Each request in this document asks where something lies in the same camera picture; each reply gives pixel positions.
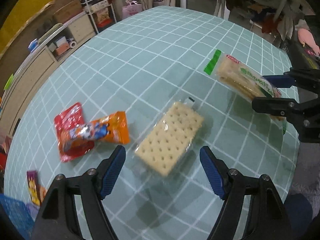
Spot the orange box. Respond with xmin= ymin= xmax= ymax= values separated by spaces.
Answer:
xmin=54 ymin=42 xmax=70 ymax=57

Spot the red snack packet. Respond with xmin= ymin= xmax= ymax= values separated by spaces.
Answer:
xmin=54 ymin=102 xmax=95 ymax=163

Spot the orange snack packet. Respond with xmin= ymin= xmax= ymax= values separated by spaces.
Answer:
xmin=66 ymin=111 xmax=130 ymax=153

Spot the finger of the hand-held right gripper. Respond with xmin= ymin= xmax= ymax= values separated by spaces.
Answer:
xmin=252 ymin=97 xmax=313 ymax=128
xmin=262 ymin=69 xmax=320 ymax=92

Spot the person's blue trouser leg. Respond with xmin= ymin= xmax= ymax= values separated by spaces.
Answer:
xmin=284 ymin=194 xmax=314 ymax=240

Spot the blue tissue box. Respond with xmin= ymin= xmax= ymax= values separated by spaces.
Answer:
xmin=27 ymin=39 xmax=38 ymax=53

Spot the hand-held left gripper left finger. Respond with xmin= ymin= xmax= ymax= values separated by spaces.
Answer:
xmin=31 ymin=145 xmax=127 ymax=240

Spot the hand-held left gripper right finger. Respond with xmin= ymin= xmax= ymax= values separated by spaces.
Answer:
xmin=199 ymin=145 xmax=293 ymax=240

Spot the purple snack packet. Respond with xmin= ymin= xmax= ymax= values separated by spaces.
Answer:
xmin=26 ymin=170 xmax=47 ymax=207

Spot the clear cracker packet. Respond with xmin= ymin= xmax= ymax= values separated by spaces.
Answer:
xmin=132 ymin=95 xmax=204 ymax=178

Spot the white shelf rack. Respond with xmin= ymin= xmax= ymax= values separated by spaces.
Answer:
xmin=70 ymin=0 xmax=117 ymax=34

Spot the blue plastic basket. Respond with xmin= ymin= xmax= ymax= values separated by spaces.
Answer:
xmin=0 ymin=194 xmax=38 ymax=240

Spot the green cracker packet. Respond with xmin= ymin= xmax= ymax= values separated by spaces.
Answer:
xmin=204 ymin=49 xmax=288 ymax=135

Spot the green folded cloth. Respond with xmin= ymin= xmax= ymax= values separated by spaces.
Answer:
xmin=37 ymin=22 xmax=63 ymax=43

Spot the pink bag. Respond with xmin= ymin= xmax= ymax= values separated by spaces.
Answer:
xmin=122 ymin=0 xmax=142 ymax=20

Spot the green bowl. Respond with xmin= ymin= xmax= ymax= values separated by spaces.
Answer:
xmin=3 ymin=74 xmax=14 ymax=90

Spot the cardboard box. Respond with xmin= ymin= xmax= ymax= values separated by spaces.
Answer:
xmin=52 ymin=0 xmax=83 ymax=24

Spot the pink cloth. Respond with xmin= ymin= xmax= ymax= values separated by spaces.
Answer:
xmin=297 ymin=27 xmax=320 ymax=58

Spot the yellow cloth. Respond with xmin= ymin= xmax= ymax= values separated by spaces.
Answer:
xmin=0 ymin=0 xmax=56 ymax=55

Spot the wooden clothes rack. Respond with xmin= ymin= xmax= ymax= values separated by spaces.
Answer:
xmin=195 ymin=0 xmax=315 ymax=48

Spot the beige cabinet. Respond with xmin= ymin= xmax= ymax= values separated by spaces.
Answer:
xmin=0 ymin=12 xmax=97 ymax=135

